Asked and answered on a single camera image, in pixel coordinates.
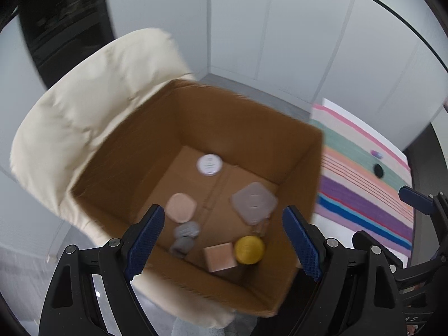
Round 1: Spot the translucent plastic container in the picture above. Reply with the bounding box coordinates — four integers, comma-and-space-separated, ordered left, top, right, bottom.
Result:
230, 182, 279, 226

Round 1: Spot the white round jar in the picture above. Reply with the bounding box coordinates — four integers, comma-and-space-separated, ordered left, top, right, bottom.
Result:
197, 154, 222, 176

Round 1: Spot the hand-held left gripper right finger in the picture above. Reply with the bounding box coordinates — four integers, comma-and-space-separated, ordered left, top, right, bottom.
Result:
282, 205, 407, 336

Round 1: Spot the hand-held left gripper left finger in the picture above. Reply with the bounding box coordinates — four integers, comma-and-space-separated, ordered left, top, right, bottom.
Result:
38, 204, 166, 336

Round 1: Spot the black glass cabinet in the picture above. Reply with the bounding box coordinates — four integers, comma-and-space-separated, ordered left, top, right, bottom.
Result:
17, 0, 116, 92

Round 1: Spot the peach cube box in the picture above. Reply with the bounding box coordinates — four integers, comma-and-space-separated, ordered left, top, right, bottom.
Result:
204, 242, 238, 274

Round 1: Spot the brown cardboard box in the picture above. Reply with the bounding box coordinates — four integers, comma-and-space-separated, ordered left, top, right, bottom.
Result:
68, 79, 324, 318

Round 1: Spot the cream padded chair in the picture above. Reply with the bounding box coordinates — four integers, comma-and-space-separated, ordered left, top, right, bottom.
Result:
10, 28, 235, 329

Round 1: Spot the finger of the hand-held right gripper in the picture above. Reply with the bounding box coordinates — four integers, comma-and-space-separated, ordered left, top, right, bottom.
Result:
399, 186, 448, 253
352, 230, 404, 271

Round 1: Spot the small grey round object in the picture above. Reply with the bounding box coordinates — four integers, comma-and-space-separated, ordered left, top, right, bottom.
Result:
169, 237, 194, 260

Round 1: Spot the white table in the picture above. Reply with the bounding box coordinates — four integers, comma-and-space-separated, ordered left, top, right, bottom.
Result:
313, 98, 411, 270

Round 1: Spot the striped cloth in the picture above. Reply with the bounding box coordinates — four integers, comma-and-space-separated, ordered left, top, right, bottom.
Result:
310, 103, 414, 256

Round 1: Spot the clear plastic bottle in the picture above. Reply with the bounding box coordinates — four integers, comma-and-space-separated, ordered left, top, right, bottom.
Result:
234, 219, 272, 266

